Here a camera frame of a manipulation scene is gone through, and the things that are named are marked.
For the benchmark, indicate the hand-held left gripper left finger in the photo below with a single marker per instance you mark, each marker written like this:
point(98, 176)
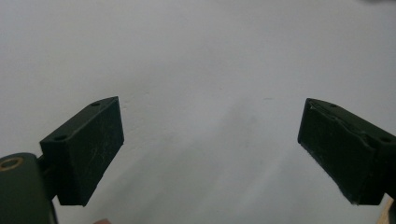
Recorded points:
point(84, 149)

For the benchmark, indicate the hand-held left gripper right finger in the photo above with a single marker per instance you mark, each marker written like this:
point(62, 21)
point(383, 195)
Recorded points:
point(342, 149)

